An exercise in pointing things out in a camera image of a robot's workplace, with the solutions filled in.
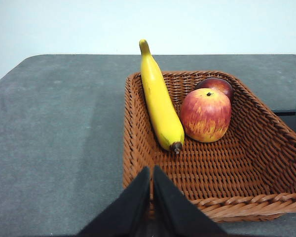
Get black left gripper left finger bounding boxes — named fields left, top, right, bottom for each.
left=77, top=166, right=151, bottom=237

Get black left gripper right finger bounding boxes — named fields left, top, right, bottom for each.
left=152, top=164, right=228, bottom=237

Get brown wicker basket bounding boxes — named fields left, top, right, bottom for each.
left=122, top=71, right=296, bottom=223

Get red yellow apple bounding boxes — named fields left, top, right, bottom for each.
left=179, top=88, right=232, bottom=143

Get yellow banana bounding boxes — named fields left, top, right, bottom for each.
left=139, top=39, right=185, bottom=154

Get dark red peach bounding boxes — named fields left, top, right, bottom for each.
left=194, top=78, right=234, bottom=100

